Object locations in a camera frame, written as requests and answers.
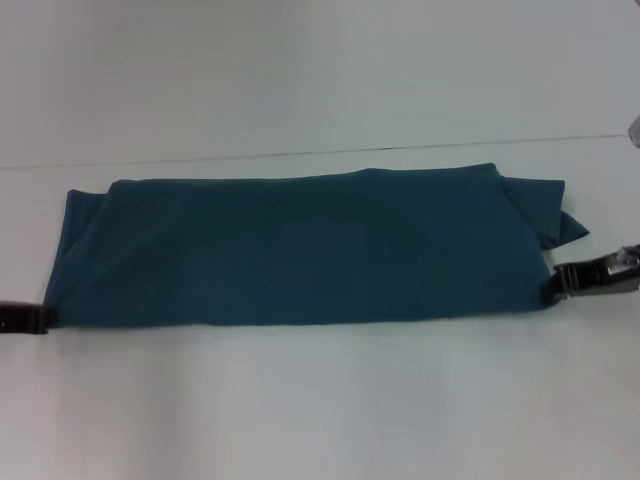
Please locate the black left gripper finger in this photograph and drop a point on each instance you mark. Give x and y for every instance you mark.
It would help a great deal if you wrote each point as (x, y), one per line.
(25, 317)

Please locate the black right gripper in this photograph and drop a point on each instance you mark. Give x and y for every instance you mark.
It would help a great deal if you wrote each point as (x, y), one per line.
(622, 275)

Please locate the teal FREE print t-shirt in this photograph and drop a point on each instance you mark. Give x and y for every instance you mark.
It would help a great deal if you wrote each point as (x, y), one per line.
(300, 250)

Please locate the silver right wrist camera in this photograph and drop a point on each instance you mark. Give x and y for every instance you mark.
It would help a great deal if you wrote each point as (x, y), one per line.
(635, 131)

